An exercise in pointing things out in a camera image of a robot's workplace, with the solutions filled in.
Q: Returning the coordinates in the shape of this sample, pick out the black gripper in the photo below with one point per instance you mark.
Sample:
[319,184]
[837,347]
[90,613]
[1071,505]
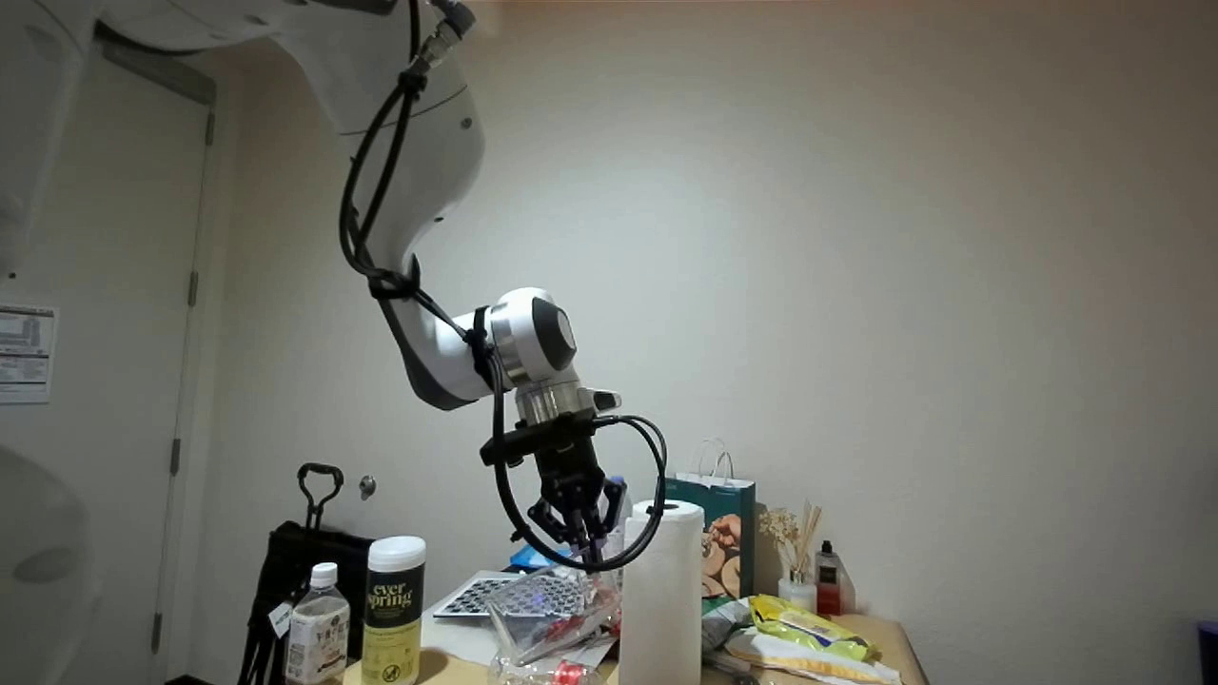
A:
[567,474]

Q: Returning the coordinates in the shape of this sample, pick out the clear plastic container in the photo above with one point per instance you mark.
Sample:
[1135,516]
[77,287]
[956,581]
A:
[533,658]

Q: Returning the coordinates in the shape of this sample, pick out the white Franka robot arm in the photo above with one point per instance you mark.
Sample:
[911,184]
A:
[420,152]

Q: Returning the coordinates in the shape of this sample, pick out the blue packet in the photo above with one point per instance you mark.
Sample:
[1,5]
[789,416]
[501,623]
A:
[522,557]

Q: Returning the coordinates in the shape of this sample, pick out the grid pattern tray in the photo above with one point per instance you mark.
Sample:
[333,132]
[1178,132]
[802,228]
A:
[506,595]

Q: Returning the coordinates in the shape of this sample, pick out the red snack packets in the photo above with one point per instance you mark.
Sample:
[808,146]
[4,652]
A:
[590,625]

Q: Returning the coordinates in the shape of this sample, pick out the white paper towel roll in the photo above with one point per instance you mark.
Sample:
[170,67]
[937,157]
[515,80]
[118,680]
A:
[663,609]

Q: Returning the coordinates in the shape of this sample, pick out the teal gift bag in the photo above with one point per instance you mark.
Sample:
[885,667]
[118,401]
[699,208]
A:
[727,507]

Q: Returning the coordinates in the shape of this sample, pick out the yellow canister with white lid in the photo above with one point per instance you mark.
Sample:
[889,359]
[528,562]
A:
[393,609]

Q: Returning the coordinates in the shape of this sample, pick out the wooden reed sticks jar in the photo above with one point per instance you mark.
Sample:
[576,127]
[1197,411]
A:
[795,557]

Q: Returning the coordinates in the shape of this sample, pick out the yellow green package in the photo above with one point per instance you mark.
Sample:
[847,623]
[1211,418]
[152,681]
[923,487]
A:
[813,629]

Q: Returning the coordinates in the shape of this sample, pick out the small red bottle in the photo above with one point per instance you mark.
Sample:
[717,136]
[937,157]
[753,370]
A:
[828,585]

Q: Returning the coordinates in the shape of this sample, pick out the small clear bottle white cap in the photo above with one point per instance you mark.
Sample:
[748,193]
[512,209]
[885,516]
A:
[318,633]

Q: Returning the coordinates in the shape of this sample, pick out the white door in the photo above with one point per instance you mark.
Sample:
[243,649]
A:
[127,383]

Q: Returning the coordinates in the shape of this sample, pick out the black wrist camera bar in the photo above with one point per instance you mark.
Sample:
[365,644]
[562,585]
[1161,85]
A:
[545,436]

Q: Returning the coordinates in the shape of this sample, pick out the small wall hook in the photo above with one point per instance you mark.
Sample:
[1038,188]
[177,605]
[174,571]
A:
[365,484]

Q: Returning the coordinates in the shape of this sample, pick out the paper wall notice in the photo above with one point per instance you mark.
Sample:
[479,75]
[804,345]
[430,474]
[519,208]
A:
[25,355]

